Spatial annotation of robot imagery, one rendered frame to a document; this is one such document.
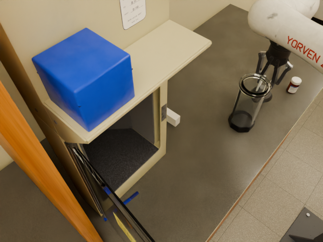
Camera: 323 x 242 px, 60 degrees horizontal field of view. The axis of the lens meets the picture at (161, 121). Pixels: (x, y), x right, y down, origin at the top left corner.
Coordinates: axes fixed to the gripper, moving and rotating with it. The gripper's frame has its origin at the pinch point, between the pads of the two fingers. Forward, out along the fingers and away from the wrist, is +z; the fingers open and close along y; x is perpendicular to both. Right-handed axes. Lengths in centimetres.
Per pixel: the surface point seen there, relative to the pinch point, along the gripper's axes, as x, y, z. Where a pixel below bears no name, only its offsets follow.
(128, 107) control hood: 70, 1, -45
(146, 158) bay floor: 55, 14, 4
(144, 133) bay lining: 49, 20, 1
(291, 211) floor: -21, -44, 104
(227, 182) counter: 39.8, -11.1, 11.0
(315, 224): -22, -59, 103
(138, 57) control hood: 60, 9, -46
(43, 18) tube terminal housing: 73, 13, -58
